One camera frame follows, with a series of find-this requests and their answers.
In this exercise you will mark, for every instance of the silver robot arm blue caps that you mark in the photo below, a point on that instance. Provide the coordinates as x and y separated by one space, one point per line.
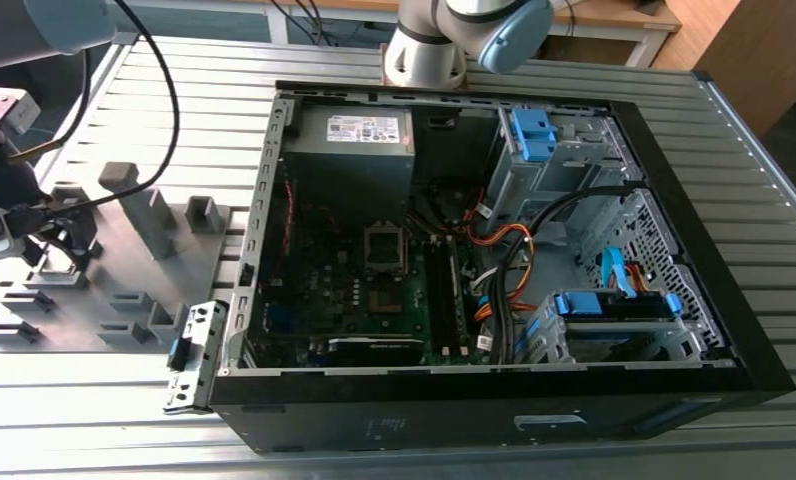
425 60

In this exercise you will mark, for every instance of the green motherboard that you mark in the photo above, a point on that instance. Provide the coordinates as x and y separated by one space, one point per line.
332 300

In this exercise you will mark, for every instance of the silver CPU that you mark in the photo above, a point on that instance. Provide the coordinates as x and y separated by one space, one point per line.
57 271

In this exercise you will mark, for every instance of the metal bracket with blue latch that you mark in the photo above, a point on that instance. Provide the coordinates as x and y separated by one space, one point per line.
205 325

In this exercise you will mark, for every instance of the wooden cabinet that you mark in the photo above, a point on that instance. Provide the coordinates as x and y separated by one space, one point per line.
759 50

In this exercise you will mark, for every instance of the blue drive bracket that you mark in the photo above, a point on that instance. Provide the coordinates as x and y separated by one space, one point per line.
532 130

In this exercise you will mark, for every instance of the hard disk in blue carrier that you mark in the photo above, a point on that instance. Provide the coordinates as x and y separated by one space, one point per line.
575 304

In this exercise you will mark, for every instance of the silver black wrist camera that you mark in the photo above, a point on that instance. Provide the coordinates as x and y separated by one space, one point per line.
11 110

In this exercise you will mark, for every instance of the wooden desk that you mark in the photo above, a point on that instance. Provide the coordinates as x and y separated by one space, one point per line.
625 15

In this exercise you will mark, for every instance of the silver disk bay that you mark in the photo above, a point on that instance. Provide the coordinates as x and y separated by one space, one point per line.
625 328

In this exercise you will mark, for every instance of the grey power supply unit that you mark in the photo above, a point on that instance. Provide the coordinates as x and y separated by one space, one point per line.
312 135

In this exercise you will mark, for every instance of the white desk frame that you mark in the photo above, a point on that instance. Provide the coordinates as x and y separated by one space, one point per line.
274 25

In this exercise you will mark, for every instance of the CPU socket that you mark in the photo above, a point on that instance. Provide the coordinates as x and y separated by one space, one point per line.
386 300

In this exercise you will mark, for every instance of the white-clipped RAM slot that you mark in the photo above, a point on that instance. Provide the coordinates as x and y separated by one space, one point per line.
441 300

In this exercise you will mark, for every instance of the white label tag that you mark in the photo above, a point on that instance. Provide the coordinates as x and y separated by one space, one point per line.
487 343
485 209

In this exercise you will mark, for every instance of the black PC case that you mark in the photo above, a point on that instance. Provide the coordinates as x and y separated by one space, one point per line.
438 415

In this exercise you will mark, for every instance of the tall silver drive cage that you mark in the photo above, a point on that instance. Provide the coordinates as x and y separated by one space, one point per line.
559 180

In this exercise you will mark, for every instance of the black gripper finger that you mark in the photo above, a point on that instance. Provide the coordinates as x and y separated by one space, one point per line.
45 250
85 240

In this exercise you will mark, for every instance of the grey parts rack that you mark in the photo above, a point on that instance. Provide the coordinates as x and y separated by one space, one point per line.
118 300

